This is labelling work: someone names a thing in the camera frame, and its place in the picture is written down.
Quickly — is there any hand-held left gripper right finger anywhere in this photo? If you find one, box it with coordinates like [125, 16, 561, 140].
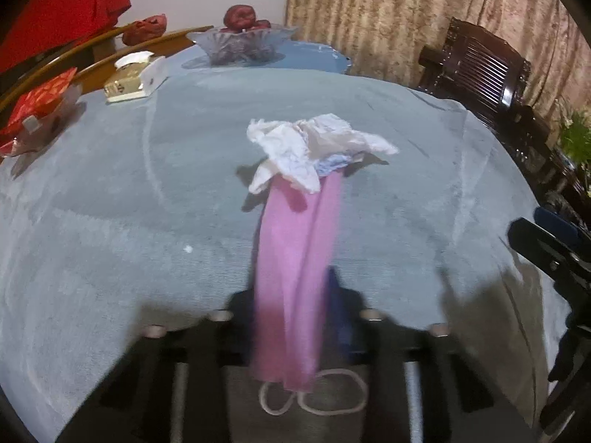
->
[325, 267, 539, 443]

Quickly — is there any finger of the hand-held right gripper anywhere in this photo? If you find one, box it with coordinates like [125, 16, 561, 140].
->
[533, 206, 591, 246]
[507, 217, 591, 297]

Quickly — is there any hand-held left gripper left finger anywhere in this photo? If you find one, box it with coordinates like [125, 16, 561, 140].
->
[55, 288, 259, 443]

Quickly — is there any pink face mask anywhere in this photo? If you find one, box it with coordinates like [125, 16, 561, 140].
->
[252, 166, 368, 418]

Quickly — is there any white tissue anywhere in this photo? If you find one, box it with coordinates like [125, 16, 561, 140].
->
[295, 113, 400, 169]
[246, 117, 324, 195]

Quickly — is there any green plant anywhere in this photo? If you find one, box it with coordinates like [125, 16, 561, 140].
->
[556, 111, 591, 167]

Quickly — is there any grey-blue tablecloth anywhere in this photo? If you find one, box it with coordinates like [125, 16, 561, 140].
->
[0, 67, 573, 443]

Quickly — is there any dark wooden chair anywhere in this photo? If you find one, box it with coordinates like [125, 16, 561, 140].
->
[418, 16, 591, 222]

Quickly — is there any beige patterned curtain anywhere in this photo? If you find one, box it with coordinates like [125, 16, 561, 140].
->
[286, 0, 591, 125]

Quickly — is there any white and gold tissue box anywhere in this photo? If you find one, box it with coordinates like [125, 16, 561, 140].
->
[102, 51, 167, 103]

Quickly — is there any blue plastic tablecloth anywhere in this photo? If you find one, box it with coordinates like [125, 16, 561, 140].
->
[182, 39, 354, 75]

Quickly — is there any glass fruit bowl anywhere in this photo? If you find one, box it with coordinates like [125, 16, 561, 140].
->
[187, 24, 300, 66]

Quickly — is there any wooden cabinet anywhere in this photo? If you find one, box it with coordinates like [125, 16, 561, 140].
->
[0, 25, 215, 116]

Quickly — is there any red patterned gift packet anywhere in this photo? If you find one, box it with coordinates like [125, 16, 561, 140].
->
[0, 67, 79, 146]

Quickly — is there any large red apple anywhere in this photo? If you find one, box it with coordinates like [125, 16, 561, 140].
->
[224, 4, 257, 29]

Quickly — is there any red plastic bag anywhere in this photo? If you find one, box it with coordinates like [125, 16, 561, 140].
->
[122, 15, 168, 46]

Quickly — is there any red cloth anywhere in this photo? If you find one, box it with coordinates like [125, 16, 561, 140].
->
[0, 0, 132, 75]

